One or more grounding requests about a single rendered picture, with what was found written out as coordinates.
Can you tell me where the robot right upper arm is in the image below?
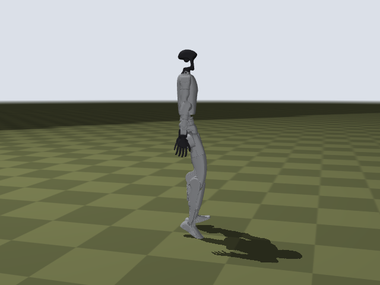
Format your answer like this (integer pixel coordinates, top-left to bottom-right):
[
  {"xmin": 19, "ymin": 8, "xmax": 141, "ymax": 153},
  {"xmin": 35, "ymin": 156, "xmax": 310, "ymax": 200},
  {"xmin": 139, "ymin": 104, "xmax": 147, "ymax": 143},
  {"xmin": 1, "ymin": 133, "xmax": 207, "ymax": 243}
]
[{"xmin": 179, "ymin": 75, "xmax": 192, "ymax": 111}]

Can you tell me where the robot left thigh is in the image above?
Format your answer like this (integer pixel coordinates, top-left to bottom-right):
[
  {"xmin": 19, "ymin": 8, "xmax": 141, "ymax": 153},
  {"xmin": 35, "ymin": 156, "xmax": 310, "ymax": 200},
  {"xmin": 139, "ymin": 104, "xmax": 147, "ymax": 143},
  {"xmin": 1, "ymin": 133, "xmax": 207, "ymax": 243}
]
[{"xmin": 185, "ymin": 132, "xmax": 202, "ymax": 184}]

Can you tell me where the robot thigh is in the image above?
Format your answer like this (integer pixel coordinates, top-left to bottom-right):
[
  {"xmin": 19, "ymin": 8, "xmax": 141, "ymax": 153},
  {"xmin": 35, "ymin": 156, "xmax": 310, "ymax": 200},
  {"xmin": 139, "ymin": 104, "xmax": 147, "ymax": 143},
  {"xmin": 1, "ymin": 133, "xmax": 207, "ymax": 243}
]
[
  {"xmin": 185, "ymin": 132, "xmax": 202, "ymax": 184},
  {"xmin": 186, "ymin": 131, "xmax": 207, "ymax": 188}
]

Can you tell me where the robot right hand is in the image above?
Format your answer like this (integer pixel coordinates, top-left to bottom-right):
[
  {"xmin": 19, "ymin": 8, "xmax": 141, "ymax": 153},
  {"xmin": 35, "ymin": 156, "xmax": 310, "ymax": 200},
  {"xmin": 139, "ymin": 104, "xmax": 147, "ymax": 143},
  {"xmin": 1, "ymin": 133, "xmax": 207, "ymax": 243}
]
[{"xmin": 175, "ymin": 129, "xmax": 191, "ymax": 157}]

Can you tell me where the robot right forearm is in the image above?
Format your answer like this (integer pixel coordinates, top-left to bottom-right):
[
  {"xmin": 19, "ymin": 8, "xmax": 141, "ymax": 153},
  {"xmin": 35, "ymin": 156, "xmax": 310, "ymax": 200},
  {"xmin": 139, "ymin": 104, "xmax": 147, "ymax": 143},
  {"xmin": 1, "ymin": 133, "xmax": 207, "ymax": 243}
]
[{"xmin": 179, "ymin": 101, "xmax": 190, "ymax": 135}]

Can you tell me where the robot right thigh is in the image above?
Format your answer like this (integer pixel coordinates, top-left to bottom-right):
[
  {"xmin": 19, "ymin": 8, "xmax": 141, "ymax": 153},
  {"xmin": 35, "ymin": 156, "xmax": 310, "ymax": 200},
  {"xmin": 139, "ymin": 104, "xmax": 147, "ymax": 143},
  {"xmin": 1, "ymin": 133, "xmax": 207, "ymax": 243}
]
[{"xmin": 186, "ymin": 131, "xmax": 207, "ymax": 188}]

